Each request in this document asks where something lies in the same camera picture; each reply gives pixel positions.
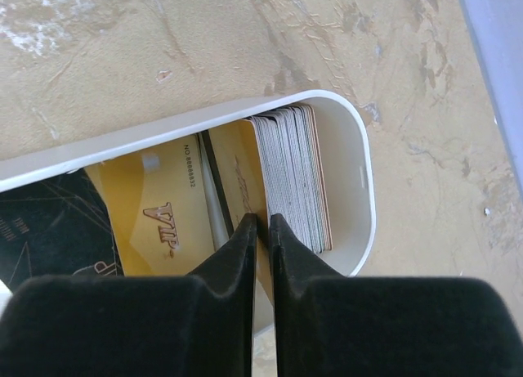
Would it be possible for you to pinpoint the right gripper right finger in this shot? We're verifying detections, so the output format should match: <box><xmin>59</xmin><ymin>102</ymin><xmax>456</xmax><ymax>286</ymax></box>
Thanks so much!
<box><xmin>270</xmin><ymin>214</ymin><xmax>522</xmax><ymax>376</ymax></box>

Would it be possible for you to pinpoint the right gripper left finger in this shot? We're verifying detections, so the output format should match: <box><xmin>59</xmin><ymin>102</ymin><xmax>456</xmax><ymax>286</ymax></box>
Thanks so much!
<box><xmin>1</xmin><ymin>214</ymin><xmax>257</xmax><ymax>376</ymax></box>

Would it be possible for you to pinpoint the white oblong plastic tray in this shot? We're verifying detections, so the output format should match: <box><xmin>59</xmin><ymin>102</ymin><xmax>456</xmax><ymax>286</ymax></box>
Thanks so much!
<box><xmin>0</xmin><ymin>88</ymin><xmax>377</xmax><ymax>337</ymax></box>

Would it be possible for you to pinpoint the white credit card stack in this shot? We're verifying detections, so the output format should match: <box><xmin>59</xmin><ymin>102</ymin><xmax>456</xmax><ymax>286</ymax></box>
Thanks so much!
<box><xmin>248</xmin><ymin>104</ymin><xmax>333</xmax><ymax>254</ymax></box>

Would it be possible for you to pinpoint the black card in tray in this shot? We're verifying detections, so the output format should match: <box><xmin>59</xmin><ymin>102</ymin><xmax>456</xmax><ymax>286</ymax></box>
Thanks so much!
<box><xmin>1</xmin><ymin>170</ymin><xmax>123</xmax><ymax>291</ymax></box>

